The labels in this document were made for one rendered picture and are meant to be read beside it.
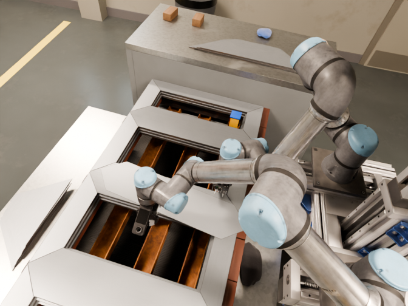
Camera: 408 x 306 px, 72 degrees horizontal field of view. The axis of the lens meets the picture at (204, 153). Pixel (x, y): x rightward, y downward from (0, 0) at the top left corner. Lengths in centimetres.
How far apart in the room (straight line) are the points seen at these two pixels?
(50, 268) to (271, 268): 93
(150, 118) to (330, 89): 105
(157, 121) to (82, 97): 169
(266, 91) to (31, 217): 139
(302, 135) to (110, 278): 86
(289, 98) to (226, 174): 104
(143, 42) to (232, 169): 124
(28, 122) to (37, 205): 169
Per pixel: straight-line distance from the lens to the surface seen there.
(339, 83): 86
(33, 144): 288
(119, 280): 119
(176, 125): 159
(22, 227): 147
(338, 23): 419
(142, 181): 93
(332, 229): 131
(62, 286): 123
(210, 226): 125
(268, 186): 65
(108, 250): 138
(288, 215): 64
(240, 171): 80
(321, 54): 90
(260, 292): 139
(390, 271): 94
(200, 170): 92
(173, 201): 91
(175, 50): 181
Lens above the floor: 199
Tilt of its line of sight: 51 degrees down
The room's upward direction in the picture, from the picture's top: 8 degrees clockwise
